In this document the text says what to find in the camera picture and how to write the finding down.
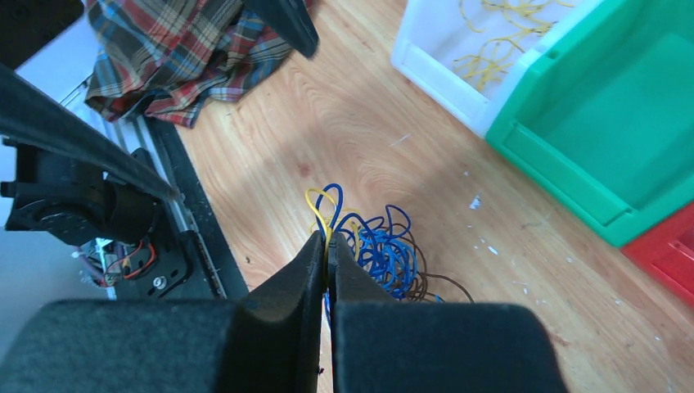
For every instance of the green plastic bin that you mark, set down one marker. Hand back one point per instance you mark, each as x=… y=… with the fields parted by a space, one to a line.
x=604 y=119

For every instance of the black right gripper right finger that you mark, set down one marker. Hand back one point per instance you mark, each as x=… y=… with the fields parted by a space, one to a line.
x=380 y=344

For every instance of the white translucent plastic bin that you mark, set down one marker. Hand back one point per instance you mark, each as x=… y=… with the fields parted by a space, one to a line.
x=470 y=55

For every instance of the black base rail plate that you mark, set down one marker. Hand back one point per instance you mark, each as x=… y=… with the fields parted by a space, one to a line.
x=187 y=257

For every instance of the red plastic bin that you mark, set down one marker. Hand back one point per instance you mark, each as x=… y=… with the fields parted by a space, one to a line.
x=665 y=252

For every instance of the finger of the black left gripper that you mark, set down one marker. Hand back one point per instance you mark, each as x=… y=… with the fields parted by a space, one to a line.
x=290 y=19

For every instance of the plaid cloth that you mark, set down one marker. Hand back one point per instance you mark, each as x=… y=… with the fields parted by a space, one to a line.
x=164 y=59

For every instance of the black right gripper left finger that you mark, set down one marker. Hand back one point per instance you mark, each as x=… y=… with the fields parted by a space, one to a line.
x=268 y=341

